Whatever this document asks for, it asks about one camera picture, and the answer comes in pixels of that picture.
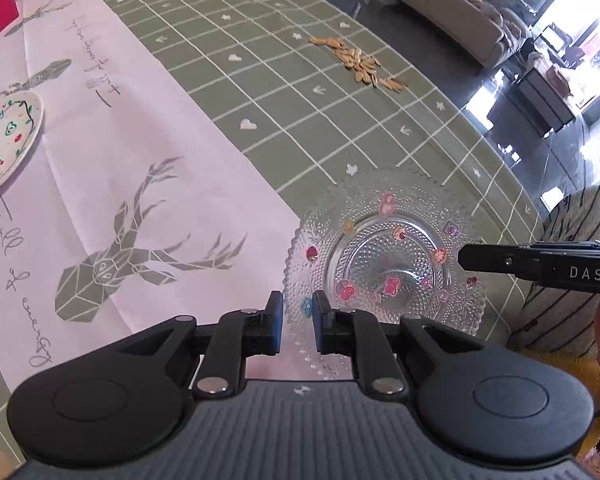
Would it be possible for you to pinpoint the glass plate with pink stickers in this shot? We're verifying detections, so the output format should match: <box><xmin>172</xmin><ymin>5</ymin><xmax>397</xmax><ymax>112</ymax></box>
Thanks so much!
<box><xmin>286</xmin><ymin>169</ymin><xmax>486</xmax><ymax>337</ymax></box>

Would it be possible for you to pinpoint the glass plate with colourful stickers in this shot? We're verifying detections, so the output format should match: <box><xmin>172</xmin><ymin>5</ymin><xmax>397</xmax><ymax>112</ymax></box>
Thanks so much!
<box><xmin>282</xmin><ymin>167</ymin><xmax>487</xmax><ymax>381</ymax></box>

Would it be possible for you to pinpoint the white table runner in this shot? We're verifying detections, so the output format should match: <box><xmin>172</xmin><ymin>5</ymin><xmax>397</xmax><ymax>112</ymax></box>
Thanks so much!
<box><xmin>0</xmin><ymin>0</ymin><xmax>313</xmax><ymax>393</ymax></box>

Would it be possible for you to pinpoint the beige sofa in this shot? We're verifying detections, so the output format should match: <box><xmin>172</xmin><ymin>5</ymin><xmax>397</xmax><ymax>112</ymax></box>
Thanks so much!
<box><xmin>399</xmin><ymin>0</ymin><xmax>533</xmax><ymax>68</ymax></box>

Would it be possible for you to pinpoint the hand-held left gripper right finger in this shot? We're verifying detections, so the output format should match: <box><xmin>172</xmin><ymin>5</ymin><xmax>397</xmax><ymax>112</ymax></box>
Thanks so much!
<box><xmin>312</xmin><ymin>290</ymin><xmax>481</xmax><ymax>401</ymax></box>

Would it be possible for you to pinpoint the pile of seeds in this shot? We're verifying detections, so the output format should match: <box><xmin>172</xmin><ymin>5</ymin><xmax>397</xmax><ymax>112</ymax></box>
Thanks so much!
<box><xmin>309</xmin><ymin>35</ymin><xmax>406</xmax><ymax>90</ymax></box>

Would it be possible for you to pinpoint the white printed plate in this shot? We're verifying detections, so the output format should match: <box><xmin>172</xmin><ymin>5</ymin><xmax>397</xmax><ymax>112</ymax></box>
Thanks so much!
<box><xmin>0</xmin><ymin>91</ymin><xmax>45</xmax><ymax>204</ymax></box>

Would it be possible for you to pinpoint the green checkered tablecloth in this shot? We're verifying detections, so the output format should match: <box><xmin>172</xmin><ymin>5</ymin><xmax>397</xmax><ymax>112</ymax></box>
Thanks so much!
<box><xmin>0</xmin><ymin>0</ymin><xmax>546</xmax><ymax>471</ymax></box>

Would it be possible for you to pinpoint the striped cushion chair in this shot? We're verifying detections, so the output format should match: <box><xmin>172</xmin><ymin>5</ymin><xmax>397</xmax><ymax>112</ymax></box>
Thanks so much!
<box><xmin>507</xmin><ymin>185</ymin><xmax>600</xmax><ymax>411</ymax></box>

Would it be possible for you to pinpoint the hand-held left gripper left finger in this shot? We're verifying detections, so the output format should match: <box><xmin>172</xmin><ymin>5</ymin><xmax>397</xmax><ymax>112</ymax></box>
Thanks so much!
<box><xmin>114</xmin><ymin>291</ymin><xmax>285</xmax><ymax>401</ymax></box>

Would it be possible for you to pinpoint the low coffee table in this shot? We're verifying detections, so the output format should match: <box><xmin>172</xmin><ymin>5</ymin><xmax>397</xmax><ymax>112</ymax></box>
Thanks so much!
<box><xmin>517</xmin><ymin>55</ymin><xmax>588</xmax><ymax>133</ymax></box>

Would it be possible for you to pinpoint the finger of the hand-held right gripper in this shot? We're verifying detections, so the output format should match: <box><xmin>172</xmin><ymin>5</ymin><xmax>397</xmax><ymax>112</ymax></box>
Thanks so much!
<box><xmin>457</xmin><ymin>242</ymin><xmax>531</xmax><ymax>281</ymax></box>

